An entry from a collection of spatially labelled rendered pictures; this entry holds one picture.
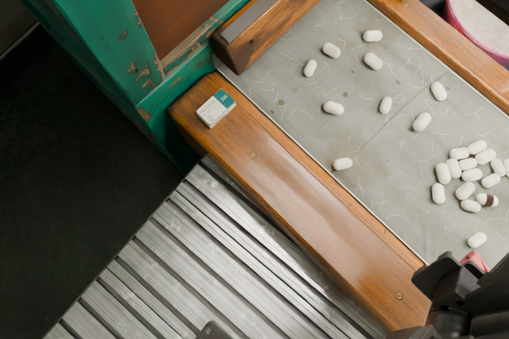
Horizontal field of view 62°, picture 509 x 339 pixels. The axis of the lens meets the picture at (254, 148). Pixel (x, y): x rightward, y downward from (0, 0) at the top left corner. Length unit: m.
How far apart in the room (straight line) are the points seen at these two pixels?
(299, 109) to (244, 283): 0.32
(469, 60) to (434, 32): 0.08
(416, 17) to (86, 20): 0.59
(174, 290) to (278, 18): 0.49
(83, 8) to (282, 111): 0.40
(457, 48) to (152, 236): 0.64
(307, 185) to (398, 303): 0.22
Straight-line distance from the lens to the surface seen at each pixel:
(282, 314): 0.78
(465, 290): 0.53
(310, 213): 0.69
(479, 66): 0.85
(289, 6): 0.73
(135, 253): 0.80
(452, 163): 0.78
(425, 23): 0.85
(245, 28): 0.68
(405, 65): 0.83
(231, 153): 0.70
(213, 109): 0.70
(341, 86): 0.78
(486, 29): 0.94
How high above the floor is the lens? 1.44
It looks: 75 degrees down
